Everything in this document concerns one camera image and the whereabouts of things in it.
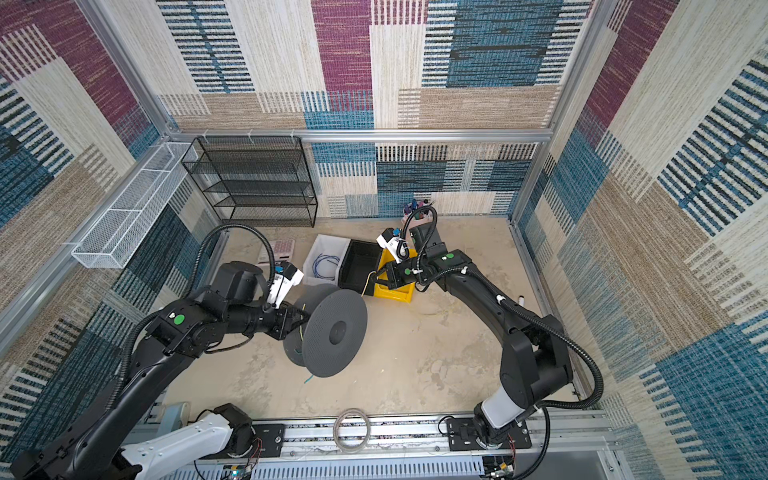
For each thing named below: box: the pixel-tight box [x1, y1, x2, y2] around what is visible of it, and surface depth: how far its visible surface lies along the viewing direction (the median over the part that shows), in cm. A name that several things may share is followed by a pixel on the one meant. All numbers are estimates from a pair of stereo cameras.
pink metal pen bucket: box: [401, 198, 434, 229], surface depth 110 cm
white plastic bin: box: [302, 234, 351, 286], surface depth 108 cm
